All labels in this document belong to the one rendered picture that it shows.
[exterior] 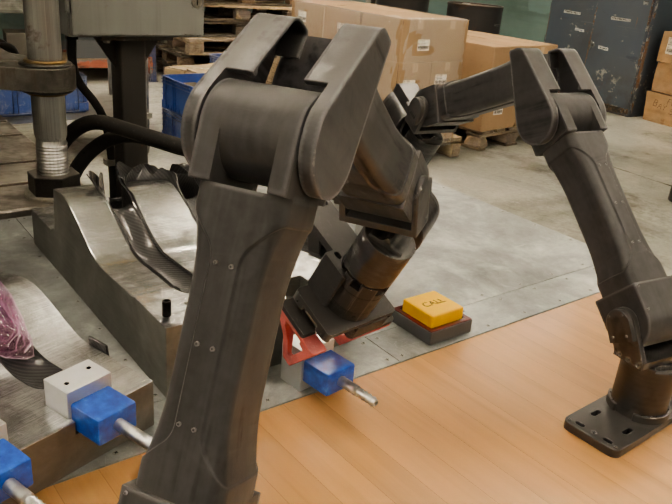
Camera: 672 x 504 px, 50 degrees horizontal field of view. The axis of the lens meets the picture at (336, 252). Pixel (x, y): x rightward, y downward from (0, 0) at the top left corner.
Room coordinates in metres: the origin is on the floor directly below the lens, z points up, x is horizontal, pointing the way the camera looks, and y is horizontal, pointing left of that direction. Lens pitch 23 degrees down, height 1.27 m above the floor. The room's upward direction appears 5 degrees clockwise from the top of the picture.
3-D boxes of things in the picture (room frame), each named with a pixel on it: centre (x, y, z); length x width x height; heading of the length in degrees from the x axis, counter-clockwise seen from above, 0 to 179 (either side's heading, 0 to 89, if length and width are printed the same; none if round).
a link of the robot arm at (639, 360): (0.72, -0.36, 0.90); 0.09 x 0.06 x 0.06; 120
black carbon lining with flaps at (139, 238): (0.92, 0.23, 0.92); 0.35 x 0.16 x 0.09; 39
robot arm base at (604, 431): (0.72, -0.37, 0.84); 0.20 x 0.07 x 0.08; 130
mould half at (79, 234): (0.94, 0.23, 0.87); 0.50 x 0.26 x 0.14; 39
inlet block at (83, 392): (0.55, 0.19, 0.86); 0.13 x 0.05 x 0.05; 56
